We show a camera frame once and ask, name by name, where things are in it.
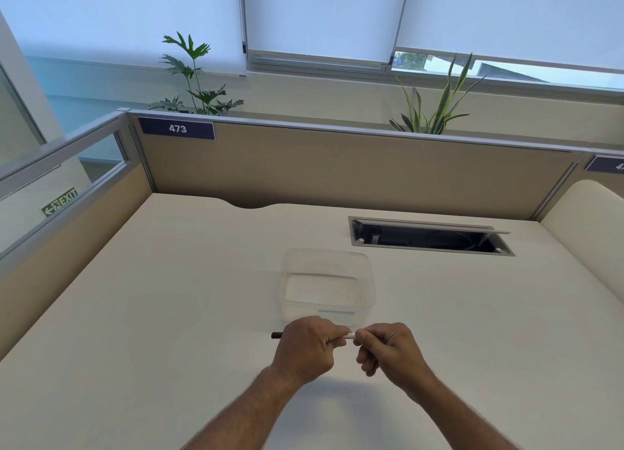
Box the person's left hand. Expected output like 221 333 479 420
270 316 353 386

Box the white roller blind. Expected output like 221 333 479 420
0 0 247 77
239 0 410 64
394 0 624 75

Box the dark blue number label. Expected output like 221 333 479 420
138 117 215 141
585 155 624 174

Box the white pen with dark cap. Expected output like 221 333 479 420
271 332 358 341

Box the spiky striped green plant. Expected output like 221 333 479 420
389 52 488 135

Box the person's right forearm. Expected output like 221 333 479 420
397 373 518 450

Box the clear plastic container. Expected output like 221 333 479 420
278 248 377 329

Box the beige cubicle partition panel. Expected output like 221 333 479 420
128 109 586 221

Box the glass-topped side partition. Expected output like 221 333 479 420
0 108 157 363

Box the broad-leaf green plant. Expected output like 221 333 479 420
149 32 244 117

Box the desk cable access hatch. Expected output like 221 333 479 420
348 216 515 257

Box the person's right hand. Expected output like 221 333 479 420
353 322 437 404

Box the green exit sign sticker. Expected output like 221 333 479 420
41 187 79 218

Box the person's left forearm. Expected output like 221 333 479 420
181 366 304 450

